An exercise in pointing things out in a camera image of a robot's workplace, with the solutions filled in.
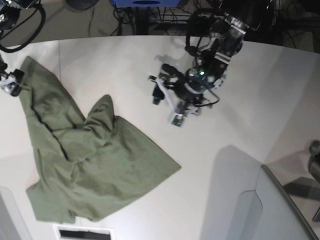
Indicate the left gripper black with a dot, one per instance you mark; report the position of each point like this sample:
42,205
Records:
189,87

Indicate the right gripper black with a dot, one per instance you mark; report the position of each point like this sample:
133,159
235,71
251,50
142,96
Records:
18,74

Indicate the green t-shirt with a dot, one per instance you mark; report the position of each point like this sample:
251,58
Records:
89,166

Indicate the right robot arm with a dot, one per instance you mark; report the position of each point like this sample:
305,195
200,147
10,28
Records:
10,11

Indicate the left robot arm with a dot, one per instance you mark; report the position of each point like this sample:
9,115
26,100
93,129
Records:
213,36

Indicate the blue plastic bin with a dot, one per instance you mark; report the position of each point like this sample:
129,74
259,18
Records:
146,3

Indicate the black round fan base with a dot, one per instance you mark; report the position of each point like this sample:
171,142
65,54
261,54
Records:
81,5

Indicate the grey metal stand right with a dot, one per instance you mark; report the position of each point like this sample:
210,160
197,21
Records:
298,178

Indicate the black table leg post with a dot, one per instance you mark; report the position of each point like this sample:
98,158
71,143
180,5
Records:
142,20

